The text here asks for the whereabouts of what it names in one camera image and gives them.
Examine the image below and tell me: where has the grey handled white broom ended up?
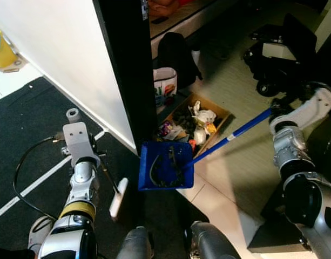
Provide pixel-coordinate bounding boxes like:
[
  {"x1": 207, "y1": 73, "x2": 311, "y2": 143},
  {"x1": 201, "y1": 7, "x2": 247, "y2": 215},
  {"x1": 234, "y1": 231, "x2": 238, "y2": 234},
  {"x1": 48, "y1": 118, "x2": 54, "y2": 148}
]
[{"x1": 65, "y1": 108, "x2": 130, "y2": 220}]

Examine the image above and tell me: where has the blue long handled dustpan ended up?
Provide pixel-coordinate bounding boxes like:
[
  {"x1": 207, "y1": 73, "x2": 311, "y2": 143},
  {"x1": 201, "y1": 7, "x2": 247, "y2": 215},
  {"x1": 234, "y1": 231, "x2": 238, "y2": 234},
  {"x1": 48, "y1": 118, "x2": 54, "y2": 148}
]
[{"x1": 138, "y1": 107, "x2": 275, "y2": 191}]

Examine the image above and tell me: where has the black plastic chain piece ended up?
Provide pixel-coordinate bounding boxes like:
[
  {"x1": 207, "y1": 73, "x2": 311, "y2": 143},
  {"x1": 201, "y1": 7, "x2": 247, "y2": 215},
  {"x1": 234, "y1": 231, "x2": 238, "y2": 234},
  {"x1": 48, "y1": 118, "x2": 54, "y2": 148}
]
[{"x1": 149, "y1": 146, "x2": 185, "y2": 187}]

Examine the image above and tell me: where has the black floor mat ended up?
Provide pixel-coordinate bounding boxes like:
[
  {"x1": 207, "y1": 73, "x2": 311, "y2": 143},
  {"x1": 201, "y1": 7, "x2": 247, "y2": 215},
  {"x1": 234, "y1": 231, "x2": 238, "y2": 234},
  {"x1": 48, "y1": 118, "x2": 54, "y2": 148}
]
[{"x1": 0, "y1": 76, "x2": 209, "y2": 259}]

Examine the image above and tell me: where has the black open suitcase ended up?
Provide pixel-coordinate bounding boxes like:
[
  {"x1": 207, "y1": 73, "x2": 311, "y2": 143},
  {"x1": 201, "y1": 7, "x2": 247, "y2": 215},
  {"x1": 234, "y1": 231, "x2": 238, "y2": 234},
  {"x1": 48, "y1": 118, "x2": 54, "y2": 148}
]
[{"x1": 243, "y1": 13, "x2": 318, "y2": 98}]

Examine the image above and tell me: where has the purple snack wrapper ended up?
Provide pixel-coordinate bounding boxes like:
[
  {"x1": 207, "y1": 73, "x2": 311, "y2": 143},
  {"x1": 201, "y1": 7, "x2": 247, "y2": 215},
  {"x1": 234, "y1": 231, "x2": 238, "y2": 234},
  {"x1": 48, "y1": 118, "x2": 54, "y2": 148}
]
[{"x1": 160, "y1": 121, "x2": 175, "y2": 137}]

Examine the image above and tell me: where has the white crumpled plastic bag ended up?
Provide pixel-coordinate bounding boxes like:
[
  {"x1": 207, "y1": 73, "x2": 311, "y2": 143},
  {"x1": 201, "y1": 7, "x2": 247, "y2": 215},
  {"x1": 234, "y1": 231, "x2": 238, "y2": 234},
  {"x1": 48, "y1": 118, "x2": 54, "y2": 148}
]
[{"x1": 191, "y1": 101, "x2": 218, "y2": 126}]

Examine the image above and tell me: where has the black door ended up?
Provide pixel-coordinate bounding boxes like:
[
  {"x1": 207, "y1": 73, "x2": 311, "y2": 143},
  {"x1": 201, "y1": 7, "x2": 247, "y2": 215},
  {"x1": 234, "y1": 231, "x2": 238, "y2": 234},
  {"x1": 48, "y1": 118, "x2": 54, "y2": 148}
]
[{"x1": 92, "y1": 0, "x2": 158, "y2": 158}]

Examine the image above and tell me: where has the white printed shopping bag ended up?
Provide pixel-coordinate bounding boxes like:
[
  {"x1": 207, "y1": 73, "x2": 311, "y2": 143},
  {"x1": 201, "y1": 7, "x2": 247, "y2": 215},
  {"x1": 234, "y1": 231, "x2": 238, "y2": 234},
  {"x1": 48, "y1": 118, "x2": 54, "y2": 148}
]
[{"x1": 153, "y1": 67, "x2": 179, "y2": 110}]

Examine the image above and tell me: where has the grey robot left leg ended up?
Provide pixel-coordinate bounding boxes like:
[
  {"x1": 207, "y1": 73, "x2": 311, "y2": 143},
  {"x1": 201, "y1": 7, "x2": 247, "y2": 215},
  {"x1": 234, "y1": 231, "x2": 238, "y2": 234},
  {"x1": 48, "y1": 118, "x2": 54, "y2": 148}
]
[{"x1": 117, "y1": 227, "x2": 154, "y2": 259}]

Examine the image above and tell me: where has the grey robot leg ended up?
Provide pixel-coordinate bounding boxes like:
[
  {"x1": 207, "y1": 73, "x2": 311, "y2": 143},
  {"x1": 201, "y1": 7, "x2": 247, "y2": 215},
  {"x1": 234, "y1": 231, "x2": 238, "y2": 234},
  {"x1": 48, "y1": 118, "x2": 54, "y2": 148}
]
[
  {"x1": 117, "y1": 227, "x2": 154, "y2": 259},
  {"x1": 188, "y1": 221, "x2": 241, "y2": 259}
]

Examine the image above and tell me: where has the black backpack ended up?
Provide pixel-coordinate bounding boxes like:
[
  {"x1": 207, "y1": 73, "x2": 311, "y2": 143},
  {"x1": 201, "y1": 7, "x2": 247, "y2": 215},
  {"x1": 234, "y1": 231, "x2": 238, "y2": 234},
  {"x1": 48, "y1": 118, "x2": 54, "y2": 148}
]
[{"x1": 157, "y1": 32, "x2": 203, "y2": 90}]

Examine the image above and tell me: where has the low wooden bed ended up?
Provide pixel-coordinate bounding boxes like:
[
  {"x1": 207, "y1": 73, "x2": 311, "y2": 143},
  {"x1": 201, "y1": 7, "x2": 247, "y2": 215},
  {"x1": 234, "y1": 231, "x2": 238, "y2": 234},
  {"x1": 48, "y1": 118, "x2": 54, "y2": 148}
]
[{"x1": 149, "y1": 0, "x2": 247, "y2": 56}]

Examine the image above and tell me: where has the yellow plastic container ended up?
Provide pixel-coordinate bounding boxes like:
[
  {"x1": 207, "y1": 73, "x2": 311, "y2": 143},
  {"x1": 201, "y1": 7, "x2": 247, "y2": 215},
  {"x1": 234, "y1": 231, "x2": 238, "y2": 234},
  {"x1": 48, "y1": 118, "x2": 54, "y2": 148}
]
[{"x1": 0, "y1": 26, "x2": 26, "y2": 74}]

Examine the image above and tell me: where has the grey robot right leg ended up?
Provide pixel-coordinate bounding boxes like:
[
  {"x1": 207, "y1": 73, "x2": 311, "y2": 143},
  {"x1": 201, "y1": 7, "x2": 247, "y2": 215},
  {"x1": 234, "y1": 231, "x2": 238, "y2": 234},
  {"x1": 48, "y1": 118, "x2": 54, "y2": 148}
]
[{"x1": 188, "y1": 221, "x2": 241, "y2": 259}]

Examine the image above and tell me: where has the silver door hinge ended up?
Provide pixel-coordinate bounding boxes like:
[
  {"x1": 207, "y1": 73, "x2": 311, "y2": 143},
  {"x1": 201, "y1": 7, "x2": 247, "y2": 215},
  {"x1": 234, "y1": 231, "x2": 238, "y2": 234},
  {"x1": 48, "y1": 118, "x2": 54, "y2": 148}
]
[{"x1": 141, "y1": 0, "x2": 150, "y2": 21}]

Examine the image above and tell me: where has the person sitting on bed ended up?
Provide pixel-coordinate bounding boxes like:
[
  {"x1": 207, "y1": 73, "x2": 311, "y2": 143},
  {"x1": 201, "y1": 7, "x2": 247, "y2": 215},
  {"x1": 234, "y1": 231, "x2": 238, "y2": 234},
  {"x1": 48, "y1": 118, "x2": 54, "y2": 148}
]
[{"x1": 148, "y1": 0, "x2": 194, "y2": 18}]

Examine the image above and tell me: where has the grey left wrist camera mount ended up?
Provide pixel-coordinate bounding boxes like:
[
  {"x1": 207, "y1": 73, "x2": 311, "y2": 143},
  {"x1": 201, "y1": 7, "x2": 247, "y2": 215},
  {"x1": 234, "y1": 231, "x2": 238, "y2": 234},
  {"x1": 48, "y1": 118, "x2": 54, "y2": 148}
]
[{"x1": 63, "y1": 122, "x2": 101, "y2": 168}]

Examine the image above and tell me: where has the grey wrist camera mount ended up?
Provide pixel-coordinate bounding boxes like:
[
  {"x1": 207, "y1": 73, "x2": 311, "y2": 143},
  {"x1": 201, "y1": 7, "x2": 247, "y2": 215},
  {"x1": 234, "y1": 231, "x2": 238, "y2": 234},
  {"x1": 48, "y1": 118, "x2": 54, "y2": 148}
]
[
  {"x1": 63, "y1": 122, "x2": 101, "y2": 168},
  {"x1": 281, "y1": 87, "x2": 331, "y2": 129}
]

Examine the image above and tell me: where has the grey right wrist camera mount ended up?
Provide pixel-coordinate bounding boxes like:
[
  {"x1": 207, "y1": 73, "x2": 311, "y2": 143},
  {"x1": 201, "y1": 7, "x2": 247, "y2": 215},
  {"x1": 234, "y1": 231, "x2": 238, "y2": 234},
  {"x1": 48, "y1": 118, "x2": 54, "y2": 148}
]
[{"x1": 281, "y1": 87, "x2": 331, "y2": 129}]

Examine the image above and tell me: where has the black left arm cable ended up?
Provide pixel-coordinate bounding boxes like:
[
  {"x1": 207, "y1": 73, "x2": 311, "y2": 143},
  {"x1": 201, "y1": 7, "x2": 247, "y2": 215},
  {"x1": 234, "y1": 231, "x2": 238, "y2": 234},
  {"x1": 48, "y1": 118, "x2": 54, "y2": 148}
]
[{"x1": 13, "y1": 136, "x2": 67, "y2": 207}]

